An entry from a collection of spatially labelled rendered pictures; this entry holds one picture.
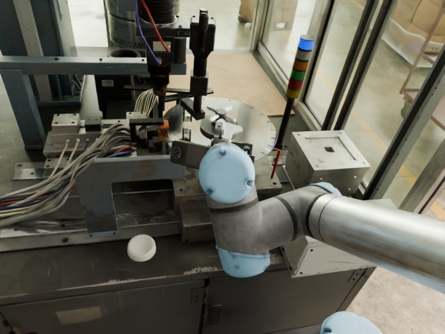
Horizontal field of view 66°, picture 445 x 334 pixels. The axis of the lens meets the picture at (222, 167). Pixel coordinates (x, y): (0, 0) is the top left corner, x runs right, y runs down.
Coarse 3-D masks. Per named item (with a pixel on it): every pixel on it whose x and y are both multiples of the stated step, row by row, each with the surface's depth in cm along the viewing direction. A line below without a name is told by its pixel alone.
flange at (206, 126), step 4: (208, 116) 100; (212, 116) 100; (204, 120) 98; (208, 120) 98; (228, 120) 99; (200, 124) 96; (204, 124) 96; (208, 124) 96; (212, 124) 96; (236, 124) 98; (200, 128) 96; (204, 128) 95; (208, 128) 95; (212, 128) 95; (204, 132) 94; (208, 132) 94; (212, 132) 94; (212, 136) 93; (232, 136) 95
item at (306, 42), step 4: (300, 36) 100; (304, 36) 100; (308, 36) 101; (312, 36) 101; (300, 40) 100; (304, 40) 99; (308, 40) 99; (312, 40) 99; (300, 44) 101; (304, 44) 100; (308, 44) 99; (312, 44) 100; (300, 48) 101; (304, 48) 100; (308, 48) 100; (312, 48) 101
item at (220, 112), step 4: (208, 108) 96; (212, 108) 96; (228, 108) 96; (216, 112) 94; (220, 112) 94; (224, 112) 94; (216, 116) 93; (220, 116) 94; (224, 116) 94; (228, 116) 93; (212, 120) 92; (216, 120) 95; (224, 120) 96; (232, 120) 93
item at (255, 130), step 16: (176, 112) 101; (208, 112) 103; (240, 112) 105; (256, 112) 106; (176, 128) 95; (192, 128) 96; (256, 128) 99; (272, 128) 100; (208, 144) 91; (256, 144) 93; (272, 144) 94; (256, 160) 89
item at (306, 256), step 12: (384, 204) 89; (300, 240) 81; (312, 240) 78; (288, 252) 88; (300, 252) 81; (312, 252) 80; (324, 252) 82; (336, 252) 83; (288, 264) 89; (300, 264) 83; (312, 264) 84; (324, 264) 86; (336, 264) 87; (348, 264) 88; (360, 264) 90; (372, 264) 91; (300, 276) 87
